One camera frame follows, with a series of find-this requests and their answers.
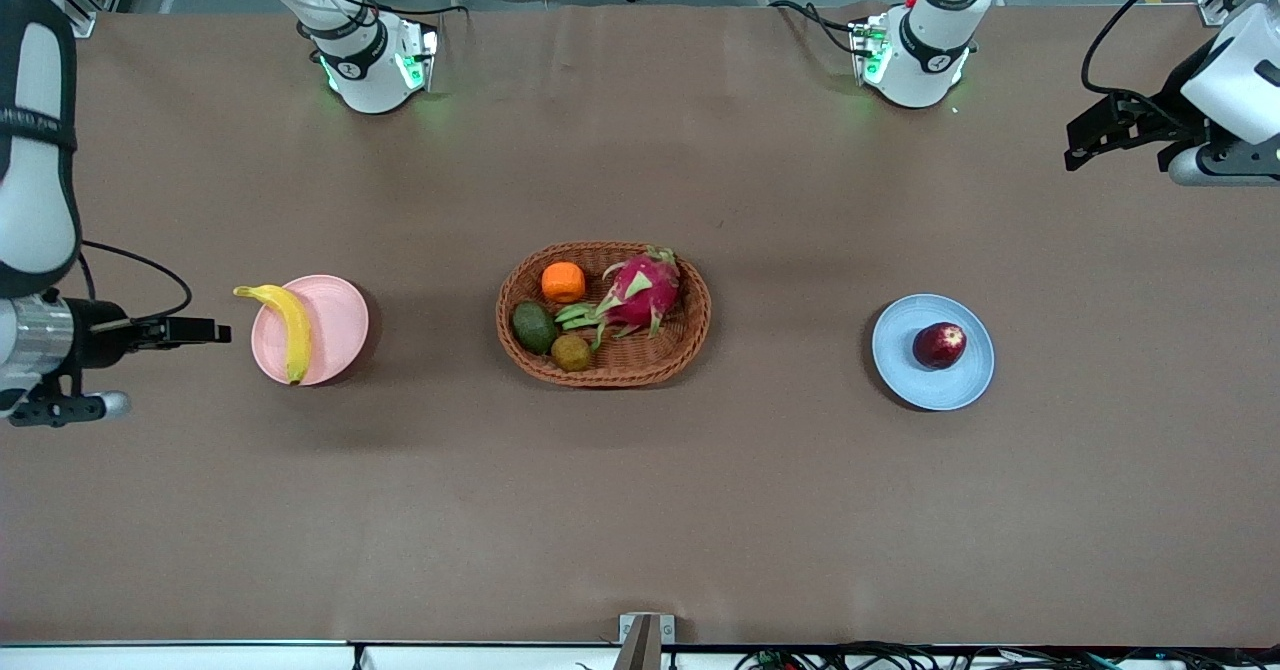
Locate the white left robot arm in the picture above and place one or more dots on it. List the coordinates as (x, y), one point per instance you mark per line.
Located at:
(925, 60)

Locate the blue plate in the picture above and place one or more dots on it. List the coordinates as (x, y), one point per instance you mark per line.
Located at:
(933, 390)

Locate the green avocado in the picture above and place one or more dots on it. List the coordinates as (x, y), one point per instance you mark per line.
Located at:
(534, 328)

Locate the brown table cover sheet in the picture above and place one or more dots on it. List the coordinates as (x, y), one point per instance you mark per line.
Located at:
(640, 510)

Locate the orange fruit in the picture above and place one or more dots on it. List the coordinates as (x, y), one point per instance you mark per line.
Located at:
(563, 282)

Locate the yellow banana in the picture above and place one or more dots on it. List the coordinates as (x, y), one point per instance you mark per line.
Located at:
(295, 335)

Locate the brown kiwi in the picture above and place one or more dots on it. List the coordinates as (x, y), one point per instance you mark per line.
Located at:
(572, 353)

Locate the white table edge rail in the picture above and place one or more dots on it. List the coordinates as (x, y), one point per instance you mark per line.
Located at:
(180, 656)

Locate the pink dragon fruit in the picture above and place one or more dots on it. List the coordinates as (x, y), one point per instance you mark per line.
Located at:
(640, 295)

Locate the red apple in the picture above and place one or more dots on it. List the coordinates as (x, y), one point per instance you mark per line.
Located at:
(939, 346)

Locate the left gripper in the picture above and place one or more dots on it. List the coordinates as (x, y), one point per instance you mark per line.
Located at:
(1176, 87)

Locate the brown wicker basket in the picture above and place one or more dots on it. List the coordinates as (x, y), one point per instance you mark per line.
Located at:
(650, 360)

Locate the metal table bracket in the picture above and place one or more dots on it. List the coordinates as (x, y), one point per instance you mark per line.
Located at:
(645, 640)

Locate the pink plate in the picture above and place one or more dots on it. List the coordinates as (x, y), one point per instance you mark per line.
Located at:
(335, 330)

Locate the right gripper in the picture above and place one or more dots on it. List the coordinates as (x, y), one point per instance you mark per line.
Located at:
(96, 333)

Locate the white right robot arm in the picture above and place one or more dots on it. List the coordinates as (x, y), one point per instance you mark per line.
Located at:
(375, 75)

